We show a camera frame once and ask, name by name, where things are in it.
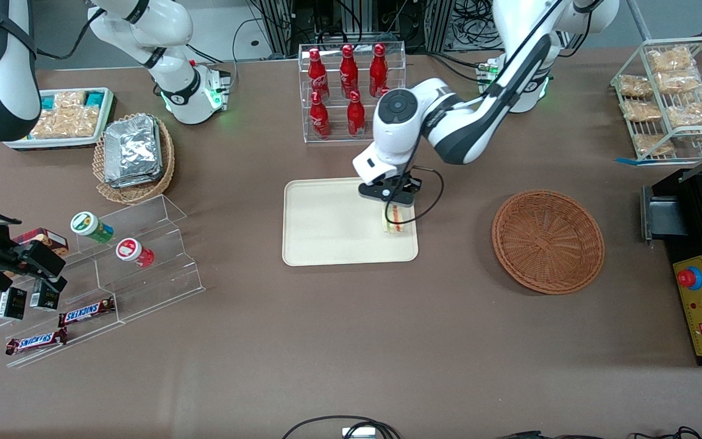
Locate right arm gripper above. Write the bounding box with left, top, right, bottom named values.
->
left=0, top=182, right=69, bottom=295

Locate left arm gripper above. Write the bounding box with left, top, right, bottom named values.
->
left=358, top=173, right=422, bottom=216

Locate triangle sandwich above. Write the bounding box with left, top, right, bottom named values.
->
left=383, top=204, right=417, bottom=237

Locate cream plastic tray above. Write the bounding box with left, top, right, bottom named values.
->
left=282, top=177, right=419, bottom=268

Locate white rectangular snack tray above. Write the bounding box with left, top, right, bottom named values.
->
left=2, top=87, right=116, bottom=151

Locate small light wicker basket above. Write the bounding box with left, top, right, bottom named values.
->
left=93, top=113, right=177, bottom=205

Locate round brown wicker basket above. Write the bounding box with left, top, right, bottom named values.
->
left=491, top=190, right=606, bottom=296

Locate small black carton box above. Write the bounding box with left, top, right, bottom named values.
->
left=29, top=279, right=62, bottom=312
left=0, top=287, right=29, bottom=322

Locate red chocolate box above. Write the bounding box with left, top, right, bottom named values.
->
left=12, top=227, right=70, bottom=257

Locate Snickers chocolate bar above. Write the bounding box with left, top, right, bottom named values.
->
left=58, top=297, right=116, bottom=328
left=4, top=328, right=69, bottom=356

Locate green capped small can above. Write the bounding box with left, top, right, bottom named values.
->
left=70, top=211, right=115, bottom=244

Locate clear acrylic bottle rack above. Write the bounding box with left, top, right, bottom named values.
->
left=298, top=40, right=407, bottom=145

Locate clear acrylic stepped shelf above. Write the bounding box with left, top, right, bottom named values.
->
left=0, top=194, right=206, bottom=369

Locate foil wrapped package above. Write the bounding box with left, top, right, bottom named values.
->
left=103, top=115, right=163, bottom=176
left=107, top=165, right=165, bottom=189

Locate brown tablecloth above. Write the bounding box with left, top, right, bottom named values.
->
left=0, top=44, right=702, bottom=439

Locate clear bagged snack pack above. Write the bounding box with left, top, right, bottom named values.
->
left=30, top=107, right=102, bottom=140
left=52, top=90, right=87, bottom=112

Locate bagged bread pack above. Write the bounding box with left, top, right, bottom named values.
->
left=664, top=91, right=702, bottom=130
left=656, top=68, right=702, bottom=95
left=646, top=45, right=697, bottom=73
left=633, top=132, right=676, bottom=157
left=617, top=74, right=654, bottom=99
left=620, top=99, right=660, bottom=123

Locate black machine housing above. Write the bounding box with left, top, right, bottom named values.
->
left=640, top=167, right=702, bottom=368

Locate red emergency stop button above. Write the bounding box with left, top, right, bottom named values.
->
left=677, top=266, right=702, bottom=291

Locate slanted aluminium pole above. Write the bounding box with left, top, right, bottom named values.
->
left=625, top=0, right=654, bottom=42

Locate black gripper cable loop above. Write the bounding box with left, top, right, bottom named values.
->
left=388, top=165, right=445, bottom=226

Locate aluminium frame post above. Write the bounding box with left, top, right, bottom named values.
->
left=268, top=0, right=295, bottom=57
left=423, top=0, right=455, bottom=54

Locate tangled black cable bundle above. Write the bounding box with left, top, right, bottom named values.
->
left=453, top=0, right=499, bottom=51

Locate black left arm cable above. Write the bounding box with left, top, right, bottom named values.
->
left=484, top=0, right=566, bottom=98

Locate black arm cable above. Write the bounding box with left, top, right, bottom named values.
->
left=484, top=0, right=566, bottom=98
left=33, top=6, right=109, bottom=62

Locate coiled black cable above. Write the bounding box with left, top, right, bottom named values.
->
left=327, top=421, right=395, bottom=439

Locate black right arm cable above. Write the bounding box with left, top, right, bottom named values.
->
left=33, top=6, right=109, bottom=62

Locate long looping black cable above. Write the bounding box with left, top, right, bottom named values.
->
left=281, top=415, right=402, bottom=439

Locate white wire rack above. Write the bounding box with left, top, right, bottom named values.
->
left=609, top=37, right=702, bottom=163

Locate black cable at edge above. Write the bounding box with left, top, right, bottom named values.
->
left=496, top=426, right=702, bottom=439

